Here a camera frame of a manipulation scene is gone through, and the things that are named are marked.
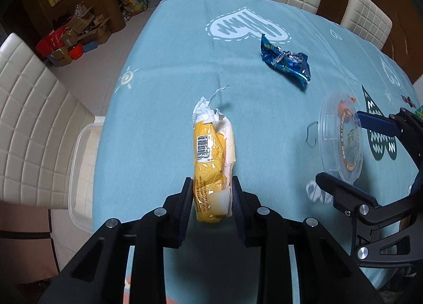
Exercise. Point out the wooden sideboard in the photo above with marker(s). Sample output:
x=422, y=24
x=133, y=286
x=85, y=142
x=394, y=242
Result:
x=396, y=0

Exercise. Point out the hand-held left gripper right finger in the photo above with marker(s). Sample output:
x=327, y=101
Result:
x=238, y=205

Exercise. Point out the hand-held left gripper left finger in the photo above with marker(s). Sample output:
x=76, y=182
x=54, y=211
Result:
x=185, y=205

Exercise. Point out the dark thread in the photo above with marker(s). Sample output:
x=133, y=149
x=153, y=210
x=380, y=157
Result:
x=309, y=133

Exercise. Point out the teal printed tablecloth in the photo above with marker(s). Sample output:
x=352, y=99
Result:
x=165, y=76

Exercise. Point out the blue yellow knitted cloth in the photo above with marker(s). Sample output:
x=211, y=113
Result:
x=419, y=110

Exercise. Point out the red black small wrapper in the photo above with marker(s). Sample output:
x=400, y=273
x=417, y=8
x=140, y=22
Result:
x=408, y=100

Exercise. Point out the pile of cardboard boxes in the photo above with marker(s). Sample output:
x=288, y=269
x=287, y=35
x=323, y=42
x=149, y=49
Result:
x=82, y=29

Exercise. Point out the clear round lid orange label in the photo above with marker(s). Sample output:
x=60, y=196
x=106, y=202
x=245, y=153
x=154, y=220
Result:
x=330, y=125

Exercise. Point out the blue crumpled snack wrapper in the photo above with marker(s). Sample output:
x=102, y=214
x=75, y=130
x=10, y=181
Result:
x=284, y=62

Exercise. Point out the yellow snack wrapper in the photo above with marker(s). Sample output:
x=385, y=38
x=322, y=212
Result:
x=206, y=165

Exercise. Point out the clear plastic storage bin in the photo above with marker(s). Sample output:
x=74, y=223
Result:
x=82, y=175

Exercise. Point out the green printed bag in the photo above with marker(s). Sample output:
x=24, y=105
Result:
x=134, y=3

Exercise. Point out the red bag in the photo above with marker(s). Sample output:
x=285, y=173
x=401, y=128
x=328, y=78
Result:
x=49, y=41

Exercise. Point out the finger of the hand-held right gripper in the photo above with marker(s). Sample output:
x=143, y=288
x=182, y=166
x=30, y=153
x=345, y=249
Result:
x=343, y=191
x=380, y=122

